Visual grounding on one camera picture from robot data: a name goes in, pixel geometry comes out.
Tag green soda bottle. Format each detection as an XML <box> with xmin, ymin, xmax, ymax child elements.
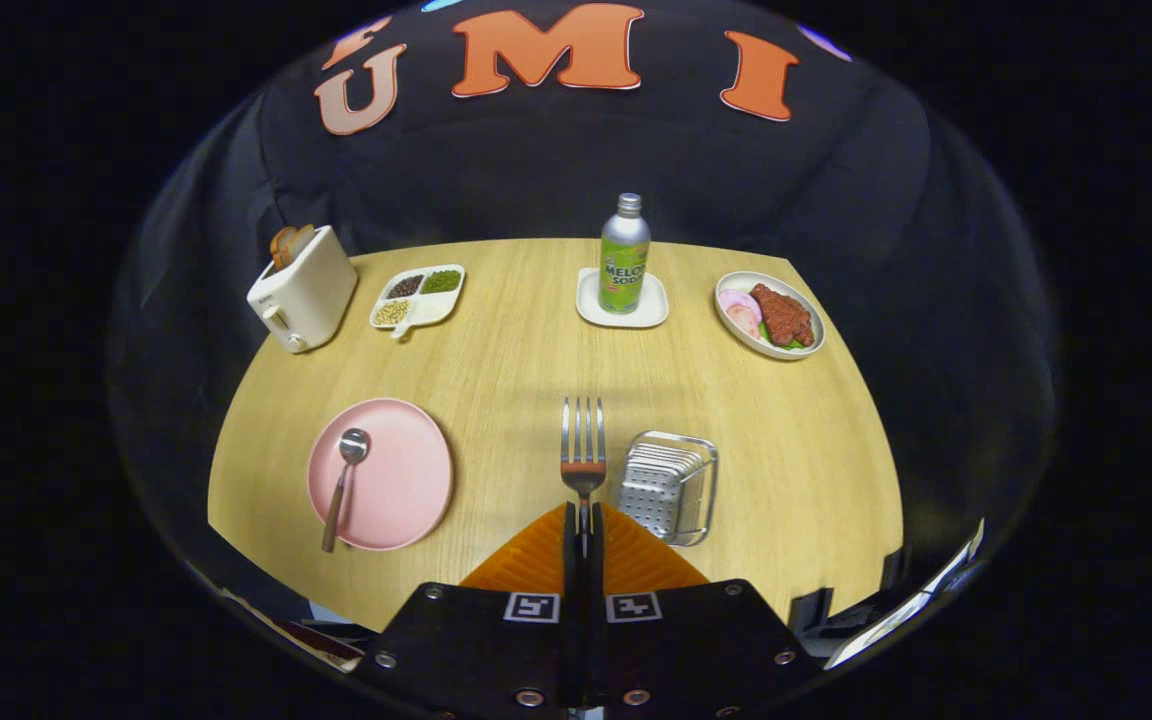
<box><xmin>598</xmin><ymin>193</ymin><xmax>652</xmax><ymax>315</ymax></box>

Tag metal fork brown handle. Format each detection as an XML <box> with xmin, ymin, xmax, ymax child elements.
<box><xmin>561</xmin><ymin>396</ymin><xmax>608</xmax><ymax>536</ymax></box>

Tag white divided bean dish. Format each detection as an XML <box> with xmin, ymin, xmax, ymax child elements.
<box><xmin>369</xmin><ymin>264</ymin><xmax>466</xmax><ymax>341</ymax></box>

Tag metal spoon brown handle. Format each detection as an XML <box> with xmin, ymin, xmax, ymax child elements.
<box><xmin>322</xmin><ymin>428</ymin><xmax>371</xmax><ymax>553</ymax></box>

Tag white round food plate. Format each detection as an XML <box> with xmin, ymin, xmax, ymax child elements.
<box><xmin>714</xmin><ymin>271</ymin><xmax>827</xmax><ymax>361</ymax></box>

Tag cream toaster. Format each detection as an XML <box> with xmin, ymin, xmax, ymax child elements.
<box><xmin>247</xmin><ymin>225</ymin><xmax>360</xmax><ymax>354</ymax></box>

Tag metal wire basket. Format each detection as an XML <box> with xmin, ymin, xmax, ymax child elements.
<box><xmin>617</xmin><ymin>430</ymin><xmax>720</xmax><ymax>547</ymax></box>

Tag red meat piece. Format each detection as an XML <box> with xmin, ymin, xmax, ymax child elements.
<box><xmin>749</xmin><ymin>283</ymin><xmax>815</xmax><ymax>349</ymax></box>

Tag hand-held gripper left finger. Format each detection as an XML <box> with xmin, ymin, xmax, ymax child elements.
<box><xmin>361</xmin><ymin>502</ymin><xmax>585</xmax><ymax>720</ymax></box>

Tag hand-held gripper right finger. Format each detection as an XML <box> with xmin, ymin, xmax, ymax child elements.
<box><xmin>584</xmin><ymin>502</ymin><xmax>824</xmax><ymax>720</ymax></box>

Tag white square coaster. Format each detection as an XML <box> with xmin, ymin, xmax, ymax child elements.
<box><xmin>576</xmin><ymin>267</ymin><xmax>670</xmax><ymax>329</ymax></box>

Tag pink plate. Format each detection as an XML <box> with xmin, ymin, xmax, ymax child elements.
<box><xmin>307</xmin><ymin>398</ymin><xmax>455</xmax><ymax>552</ymax></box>

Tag pink ham slices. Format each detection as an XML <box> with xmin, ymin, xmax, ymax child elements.
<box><xmin>718</xmin><ymin>289</ymin><xmax>763</xmax><ymax>339</ymax></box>

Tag toasted bread slices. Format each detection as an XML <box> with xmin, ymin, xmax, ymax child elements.
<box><xmin>270</xmin><ymin>224</ymin><xmax>317</xmax><ymax>271</ymax></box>

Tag cream and red object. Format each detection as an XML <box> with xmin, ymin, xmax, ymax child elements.
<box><xmin>219</xmin><ymin>587</ymin><xmax>367</xmax><ymax>673</ymax></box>

